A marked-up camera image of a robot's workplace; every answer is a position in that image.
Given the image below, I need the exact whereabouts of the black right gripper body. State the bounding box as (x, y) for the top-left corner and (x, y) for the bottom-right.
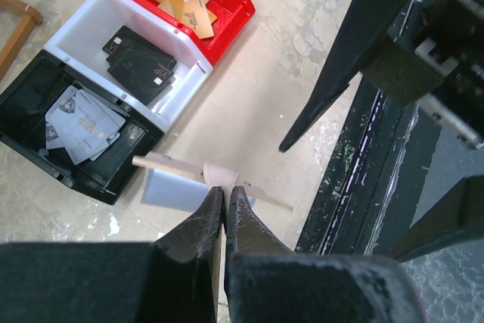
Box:
(361, 0), (483, 149)

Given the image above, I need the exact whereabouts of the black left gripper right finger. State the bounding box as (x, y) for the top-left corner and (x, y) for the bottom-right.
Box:
(225, 186), (427, 322)

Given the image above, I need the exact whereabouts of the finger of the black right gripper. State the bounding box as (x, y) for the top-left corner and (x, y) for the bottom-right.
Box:
(278, 0), (407, 152)
(391, 175), (483, 262)

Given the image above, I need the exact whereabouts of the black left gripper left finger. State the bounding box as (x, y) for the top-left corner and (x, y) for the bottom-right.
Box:
(1, 187), (224, 322)

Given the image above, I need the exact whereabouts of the silver VIP cards stack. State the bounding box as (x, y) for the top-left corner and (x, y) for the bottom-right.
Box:
(45, 85), (126, 165)

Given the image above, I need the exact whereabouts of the gold VIP cards stack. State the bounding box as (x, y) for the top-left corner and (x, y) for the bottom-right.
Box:
(154, 0), (217, 39)

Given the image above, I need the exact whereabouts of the black VIP cards stack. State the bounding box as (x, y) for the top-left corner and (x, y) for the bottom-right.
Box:
(102, 26), (177, 105)

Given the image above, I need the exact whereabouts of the white plastic bin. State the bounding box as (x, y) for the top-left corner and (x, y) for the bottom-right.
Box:
(44, 0), (213, 132)

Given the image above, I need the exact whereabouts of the black plastic bin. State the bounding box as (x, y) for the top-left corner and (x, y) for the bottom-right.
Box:
(1, 50), (164, 205)

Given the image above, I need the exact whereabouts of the wooden shelf rack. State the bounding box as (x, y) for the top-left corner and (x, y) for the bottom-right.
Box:
(1, 0), (43, 80)

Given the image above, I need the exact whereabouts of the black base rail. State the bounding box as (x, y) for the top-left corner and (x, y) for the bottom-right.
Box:
(294, 80), (484, 263)

